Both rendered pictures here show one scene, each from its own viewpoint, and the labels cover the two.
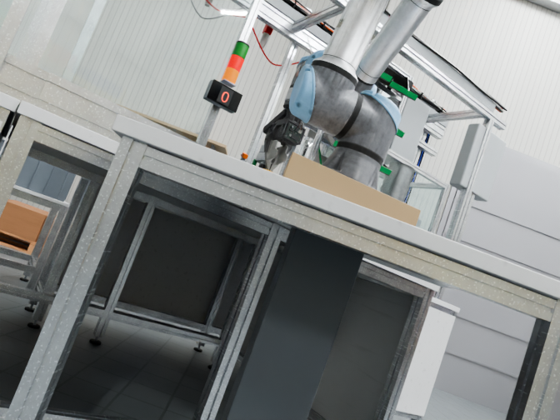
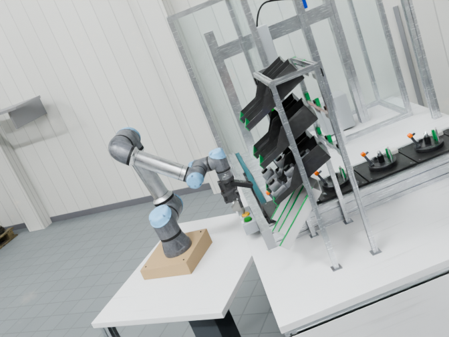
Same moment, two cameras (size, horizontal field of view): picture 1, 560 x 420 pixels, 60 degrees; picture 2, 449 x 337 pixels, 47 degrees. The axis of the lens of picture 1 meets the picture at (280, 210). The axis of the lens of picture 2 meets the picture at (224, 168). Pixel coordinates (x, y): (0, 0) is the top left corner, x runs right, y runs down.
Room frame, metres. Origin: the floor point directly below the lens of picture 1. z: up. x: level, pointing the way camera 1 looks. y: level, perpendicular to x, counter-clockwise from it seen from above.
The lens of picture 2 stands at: (2.66, -2.04, 2.00)
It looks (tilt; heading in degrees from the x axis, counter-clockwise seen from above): 17 degrees down; 120
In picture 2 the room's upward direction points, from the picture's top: 22 degrees counter-clockwise
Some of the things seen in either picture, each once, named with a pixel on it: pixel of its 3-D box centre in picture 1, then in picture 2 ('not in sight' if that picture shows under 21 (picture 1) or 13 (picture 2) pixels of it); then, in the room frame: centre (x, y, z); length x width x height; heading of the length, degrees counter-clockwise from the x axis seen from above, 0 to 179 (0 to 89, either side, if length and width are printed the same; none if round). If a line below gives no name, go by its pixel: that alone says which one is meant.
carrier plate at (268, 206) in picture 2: not in sight; (288, 204); (1.68, 0.11, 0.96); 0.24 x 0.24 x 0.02; 30
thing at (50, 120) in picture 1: (199, 202); (379, 191); (2.07, 0.33, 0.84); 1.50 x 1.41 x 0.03; 120
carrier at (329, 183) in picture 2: not in sight; (334, 176); (1.90, 0.24, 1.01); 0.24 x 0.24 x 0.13; 30
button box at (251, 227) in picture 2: not in sight; (248, 219); (1.45, 0.08, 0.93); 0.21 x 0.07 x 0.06; 120
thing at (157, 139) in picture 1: (327, 226); (193, 261); (1.18, -0.12, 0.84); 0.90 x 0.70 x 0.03; 92
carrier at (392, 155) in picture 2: not in sight; (380, 157); (2.11, 0.36, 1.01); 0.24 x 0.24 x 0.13; 30
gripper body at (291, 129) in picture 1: (289, 124); (229, 188); (1.43, 0.06, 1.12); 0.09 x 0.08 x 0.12; 30
